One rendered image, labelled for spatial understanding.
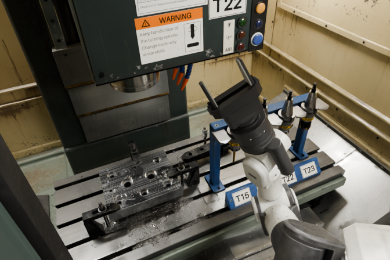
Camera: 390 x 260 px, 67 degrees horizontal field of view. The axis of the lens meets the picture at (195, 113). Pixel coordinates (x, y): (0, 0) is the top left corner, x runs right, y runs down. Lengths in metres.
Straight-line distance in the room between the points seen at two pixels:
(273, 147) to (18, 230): 0.54
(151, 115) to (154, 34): 0.96
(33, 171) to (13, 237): 1.86
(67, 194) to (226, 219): 0.68
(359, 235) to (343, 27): 1.05
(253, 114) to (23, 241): 0.51
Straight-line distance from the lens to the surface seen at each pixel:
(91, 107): 1.48
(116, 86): 0.89
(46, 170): 2.03
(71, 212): 1.34
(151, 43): 0.68
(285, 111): 1.14
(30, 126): 2.00
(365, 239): 0.72
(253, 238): 1.33
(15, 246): 0.22
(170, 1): 0.66
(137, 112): 1.55
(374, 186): 1.59
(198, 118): 2.15
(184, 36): 0.70
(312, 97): 1.19
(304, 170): 1.36
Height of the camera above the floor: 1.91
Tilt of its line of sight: 37 degrees down
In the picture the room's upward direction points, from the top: 3 degrees counter-clockwise
